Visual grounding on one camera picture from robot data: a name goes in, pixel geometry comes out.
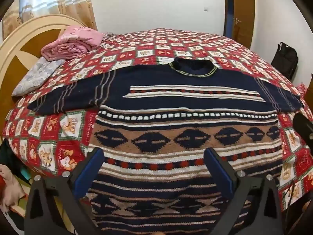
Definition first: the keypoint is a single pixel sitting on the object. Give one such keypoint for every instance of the red checked printed blanket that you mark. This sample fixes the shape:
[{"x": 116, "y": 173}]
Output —
[{"x": 171, "y": 42}]

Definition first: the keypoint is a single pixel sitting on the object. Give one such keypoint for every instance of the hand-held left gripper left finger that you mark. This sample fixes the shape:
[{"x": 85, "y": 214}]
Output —
[{"x": 91, "y": 169}]

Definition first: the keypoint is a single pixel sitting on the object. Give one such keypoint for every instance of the dark door frame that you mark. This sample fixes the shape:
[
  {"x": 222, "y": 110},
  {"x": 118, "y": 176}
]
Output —
[{"x": 228, "y": 7}]

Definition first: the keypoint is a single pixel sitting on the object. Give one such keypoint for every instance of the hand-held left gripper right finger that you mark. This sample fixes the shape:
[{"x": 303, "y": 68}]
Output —
[{"x": 217, "y": 170}]

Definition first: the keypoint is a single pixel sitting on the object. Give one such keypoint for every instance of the brown wooden door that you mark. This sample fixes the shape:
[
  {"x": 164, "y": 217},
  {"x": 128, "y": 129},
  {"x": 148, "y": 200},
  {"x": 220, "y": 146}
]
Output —
[{"x": 244, "y": 7}]

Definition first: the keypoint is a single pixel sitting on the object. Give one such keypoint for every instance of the black bag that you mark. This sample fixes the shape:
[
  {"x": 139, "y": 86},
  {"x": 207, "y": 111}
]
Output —
[{"x": 285, "y": 58}]

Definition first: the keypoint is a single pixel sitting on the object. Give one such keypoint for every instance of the grey floral quilt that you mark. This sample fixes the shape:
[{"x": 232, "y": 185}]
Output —
[{"x": 36, "y": 76}]

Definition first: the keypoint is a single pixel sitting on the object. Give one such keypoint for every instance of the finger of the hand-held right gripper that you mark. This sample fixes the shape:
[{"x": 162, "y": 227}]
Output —
[{"x": 304, "y": 128}]

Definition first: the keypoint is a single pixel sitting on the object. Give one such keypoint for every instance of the pink cloth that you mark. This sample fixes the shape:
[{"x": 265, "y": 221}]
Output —
[{"x": 12, "y": 186}]

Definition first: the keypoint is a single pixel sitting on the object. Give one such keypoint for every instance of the cream wooden headboard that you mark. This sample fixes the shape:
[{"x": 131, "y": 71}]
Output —
[{"x": 9, "y": 61}]

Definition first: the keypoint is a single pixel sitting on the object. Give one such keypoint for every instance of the navy patterned knit sweater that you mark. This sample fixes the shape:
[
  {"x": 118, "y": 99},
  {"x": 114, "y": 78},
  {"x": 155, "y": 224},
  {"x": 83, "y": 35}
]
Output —
[{"x": 156, "y": 98}]

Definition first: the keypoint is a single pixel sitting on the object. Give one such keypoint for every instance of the pink folded quilt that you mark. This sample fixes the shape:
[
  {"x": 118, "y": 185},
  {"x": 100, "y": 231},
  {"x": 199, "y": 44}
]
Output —
[{"x": 73, "y": 41}]

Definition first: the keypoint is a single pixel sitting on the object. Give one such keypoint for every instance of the beige patterned curtain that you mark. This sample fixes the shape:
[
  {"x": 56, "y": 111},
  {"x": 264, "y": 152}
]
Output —
[{"x": 73, "y": 7}]

